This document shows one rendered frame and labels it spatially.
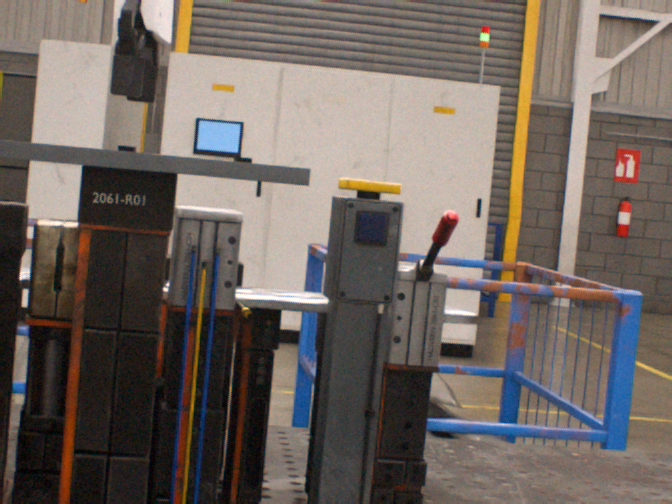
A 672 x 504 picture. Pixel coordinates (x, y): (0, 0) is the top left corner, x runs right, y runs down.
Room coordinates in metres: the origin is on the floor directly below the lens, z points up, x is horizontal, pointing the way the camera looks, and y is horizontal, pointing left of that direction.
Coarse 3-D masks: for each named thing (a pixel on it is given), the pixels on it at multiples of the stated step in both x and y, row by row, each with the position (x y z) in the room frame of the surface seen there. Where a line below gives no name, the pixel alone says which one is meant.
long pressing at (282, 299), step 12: (24, 276) 1.63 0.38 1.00; (24, 288) 1.63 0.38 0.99; (240, 288) 1.81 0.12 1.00; (252, 288) 1.83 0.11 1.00; (264, 288) 1.84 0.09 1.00; (240, 300) 1.67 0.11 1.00; (252, 300) 1.67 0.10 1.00; (264, 300) 1.68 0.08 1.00; (276, 300) 1.68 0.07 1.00; (288, 300) 1.68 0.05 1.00; (300, 300) 1.69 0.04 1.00; (312, 300) 1.69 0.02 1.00; (324, 300) 1.75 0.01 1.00; (312, 312) 1.69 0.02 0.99; (324, 312) 1.69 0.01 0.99; (444, 312) 1.72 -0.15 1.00; (456, 312) 1.72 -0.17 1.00; (468, 312) 1.73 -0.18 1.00; (468, 324) 1.73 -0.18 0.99
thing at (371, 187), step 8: (344, 184) 1.43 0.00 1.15; (352, 184) 1.42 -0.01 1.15; (360, 184) 1.42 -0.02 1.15; (368, 184) 1.42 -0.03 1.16; (376, 184) 1.42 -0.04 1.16; (384, 184) 1.42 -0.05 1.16; (392, 184) 1.43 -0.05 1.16; (400, 184) 1.43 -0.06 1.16; (360, 192) 1.44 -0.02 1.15; (368, 192) 1.44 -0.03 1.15; (376, 192) 1.43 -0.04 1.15; (384, 192) 1.43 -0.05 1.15; (392, 192) 1.43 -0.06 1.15; (400, 192) 1.43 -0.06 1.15
